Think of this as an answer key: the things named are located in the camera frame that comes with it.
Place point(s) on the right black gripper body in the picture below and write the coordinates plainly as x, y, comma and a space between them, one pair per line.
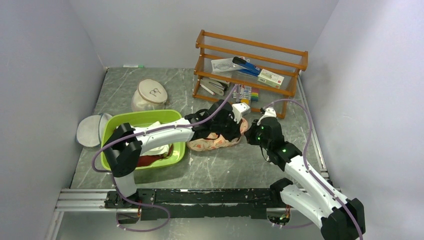
255, 137

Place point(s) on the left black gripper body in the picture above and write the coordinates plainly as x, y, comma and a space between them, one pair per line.
228, 129

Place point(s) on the floral mesh laundry bag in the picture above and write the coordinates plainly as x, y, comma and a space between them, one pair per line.
215, 142

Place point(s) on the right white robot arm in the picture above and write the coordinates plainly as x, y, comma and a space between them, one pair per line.
337, 216

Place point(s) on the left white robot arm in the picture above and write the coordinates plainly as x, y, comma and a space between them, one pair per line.
124, 147

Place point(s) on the coloured marker pack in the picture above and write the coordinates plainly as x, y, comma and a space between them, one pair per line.
246, 94

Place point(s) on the grey black stapler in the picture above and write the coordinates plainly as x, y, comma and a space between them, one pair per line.
215, 86

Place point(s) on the white staples box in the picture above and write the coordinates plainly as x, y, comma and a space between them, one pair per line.
270, 79

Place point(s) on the orange wooden shelf rack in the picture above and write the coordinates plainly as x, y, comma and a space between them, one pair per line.
271, 69

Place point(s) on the white plastic packet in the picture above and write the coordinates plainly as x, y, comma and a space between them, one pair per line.
224, 65

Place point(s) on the blue stapler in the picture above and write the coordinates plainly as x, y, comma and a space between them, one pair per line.
247, 67

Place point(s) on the white garment in basin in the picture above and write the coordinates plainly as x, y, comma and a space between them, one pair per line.
154, 141

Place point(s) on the dark red garment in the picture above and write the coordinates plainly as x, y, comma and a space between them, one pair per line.
147, 160

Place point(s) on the white green marker pen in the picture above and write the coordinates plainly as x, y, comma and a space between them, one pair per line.
133, 66

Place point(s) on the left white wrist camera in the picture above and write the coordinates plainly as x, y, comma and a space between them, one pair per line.
239, 110

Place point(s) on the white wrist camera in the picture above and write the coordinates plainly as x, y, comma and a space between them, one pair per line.
239, 110
268, 112

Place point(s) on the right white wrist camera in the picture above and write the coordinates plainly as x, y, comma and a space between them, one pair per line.
268, 112

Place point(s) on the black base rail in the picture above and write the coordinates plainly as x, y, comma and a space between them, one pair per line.
150, 204

